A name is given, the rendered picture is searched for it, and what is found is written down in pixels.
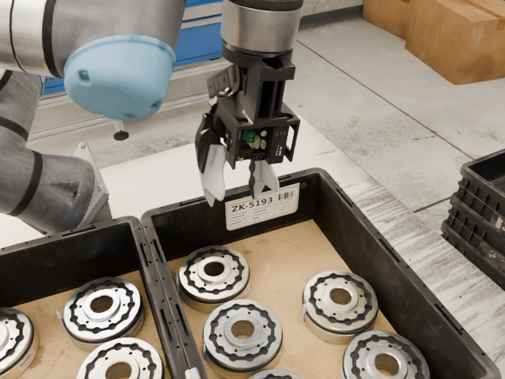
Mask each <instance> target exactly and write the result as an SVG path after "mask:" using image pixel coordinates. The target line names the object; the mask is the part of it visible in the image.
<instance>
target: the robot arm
mask: <svg viewBox="0 0 505 379"><path fill-rule="evenodd" d="M303 2H304V0H223V5H222V22H221V32H220V35H221V36H222V38H223V39H222V56H223V57H224V58H225V59H226V60H228V61H229V62H231V63H233V65H230V66H229V67H227V68H225V69H223V70H221V71H220V72H217V73H215V75H213V76H211V77H209V78H208V79H207V89H208V94H209V98H210V99H211V100H210V101H209V102H208V103H209V105H210V110H209V113H203V117H202V121H201V124H200V126H199V127H198V130H197V132H196V135H195V154H196V159H197V165H198V171H199V176H200V181H201V188H202V190H203V193H204V196H205V198H206V200H207V202H208V204H209V205H210V206H211V207H213V206H214V204H215V201H216V199H218V200H219V201H222V200H223V199H224V196H225V181H224V176H223V170H224V167H225V163H226V162H228V164H229V165H230V166H231V168H232V170H235V167H236V162H239V161H240V162H242V161H244V160H248V159H250V164H249V172H250V176H249V181H248V183H249V189H250V192H251V196H252V199H253V200H255V199H257V198H258V197H259V195H260V193H261V192H262V190H263V188H264V187H265V185H266V186H268V187H269V188H271V189H272V190H273V191H274V192H277V191H278V190H279V181H278V179H277V176H276V174H275V172H274V169H273V167H272V164H278V163H282V162H283V158H284V156H285V157H286V158H287V159H288V160H289V161H290V162H292V160H293V156H294V152H295V145H296V141H297V137H298V130H299V126H300V122H301V120H300V119H299V118H298V117H297V116H296V115H295V114H294V113H293V111H292V110H291V109H290V108H289V107H288V106H287V105H286V104H285V103H284V102H283V93H284V89H285V84H286V80H294V76H295V69H296V66H295V65H294V64H293V63H292V62H291V61H292V52H293V47H294V46H295V44H296V40H297V35H298V27H299V23H300V19H301V18H302V17H303V12H302V5H303ZM185 6H186V0H0V214H5V215H8V216H12V217H16V218H18V219H19V220H21V221H23V222H24V223H26V224H27V225H29V226H31V227H32V228H33V229H35V230H36V231H38V232H40V233H41V234H42V235H44V236H48V235H53V234H56V233H60V232H65V231H68V230H71V229H76V228H77V227H78V225H79V224H80V222H81V220H82V219H83V217H84V215H85V213H86V211H87V209H88V207H89V203H90V201H91V198H92V193H93V189H94V183H95V175H94V170H93V167H92V165H91V163H90V162H89V161H87V160H85V159H81V158H80V157H77V156H61V155H52V154H42V153H39V152H37V151H34V150H31V149H29V148H27V147H26V142H27V140H28V137H29V132H30V129H31V127H32V122H33V119H34V117H35V112H36V110H37V106H38V103H39V99H40V97H41V96H42V94H43V91H44V81H45V77H46V76H48V77H56V78H62V79H64V86H65V91H66V92H67V94H68V96H69V97H70V98H71V100H72V101H74V102H75V103H76V104H77V105H79V106H80V107H82V108H83V109H85V110H87V111H89V112H91V113H94V114H102V115H104V116H105V117H106V118H109V119H112V120H122V121H137V120H144V119H146V118H148V117H151V116H152V115H154V114H155V113H156V112H157V111H158V110H159V109H160V107H161V106H162V104H163V101H164V98H165V95H166V92H167V89H168V84H169V81H170V78H171V74H172V72H173V71H174V68H175V65H176V55H175V53H176V49H177V42H178V39H179V35H180V28H181V24H182V21H183V14H184V10H185ZM290 126H291V127H292V128H293V130H294V135H293V139H292V146H291V149H290V148H289V147H288V145H287V144H286V142H287V138H288V133H289V127H290ZM221 138H223V142H224V143H225V145H226V147H225V145H224V144H223V143H222V142H221Z"/></svg>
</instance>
